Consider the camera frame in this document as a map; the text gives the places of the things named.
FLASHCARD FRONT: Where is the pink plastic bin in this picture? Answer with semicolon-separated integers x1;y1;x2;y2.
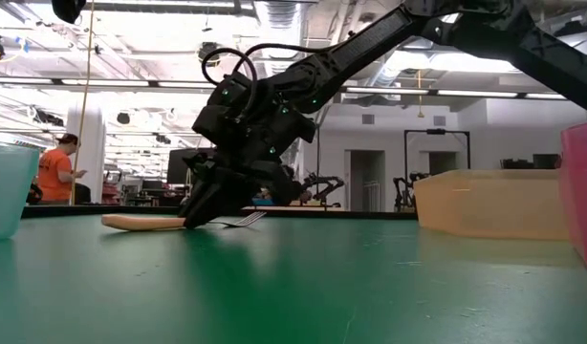
558;121;587;274

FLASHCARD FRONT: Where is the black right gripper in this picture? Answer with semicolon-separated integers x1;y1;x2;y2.
178;142;305;230

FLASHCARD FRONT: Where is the person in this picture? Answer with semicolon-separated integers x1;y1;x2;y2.
279;164;314;204
36;133;88;205

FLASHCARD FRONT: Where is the teal plastic bin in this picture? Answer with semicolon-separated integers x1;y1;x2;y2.
0;141;40;242

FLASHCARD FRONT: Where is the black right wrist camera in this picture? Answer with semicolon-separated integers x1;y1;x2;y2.
192;104;237;140

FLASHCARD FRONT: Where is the long light bar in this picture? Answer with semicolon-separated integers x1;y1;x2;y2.
0;75;567;100

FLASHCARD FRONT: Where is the yellow hanging cable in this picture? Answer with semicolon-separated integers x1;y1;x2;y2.
70;0;97;206

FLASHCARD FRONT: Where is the white pillar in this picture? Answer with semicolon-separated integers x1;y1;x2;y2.
66;102;107;206

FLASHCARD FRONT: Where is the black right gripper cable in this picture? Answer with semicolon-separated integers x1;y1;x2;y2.
201;42;333;120

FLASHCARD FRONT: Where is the wooden-handled silver fork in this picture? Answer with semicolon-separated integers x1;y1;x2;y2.
100;210;268;233

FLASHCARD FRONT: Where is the yellow plastic bin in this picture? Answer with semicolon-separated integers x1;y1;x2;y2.
412;169;570;241

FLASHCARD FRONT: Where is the black round ceiling camera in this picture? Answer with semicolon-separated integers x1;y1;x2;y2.
196;41;223;68

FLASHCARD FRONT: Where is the grey door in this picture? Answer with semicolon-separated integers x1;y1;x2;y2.
345;149;387;213

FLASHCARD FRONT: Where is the black monitor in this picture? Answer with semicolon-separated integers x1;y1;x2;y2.
501;153;560;170
166;147;199;185

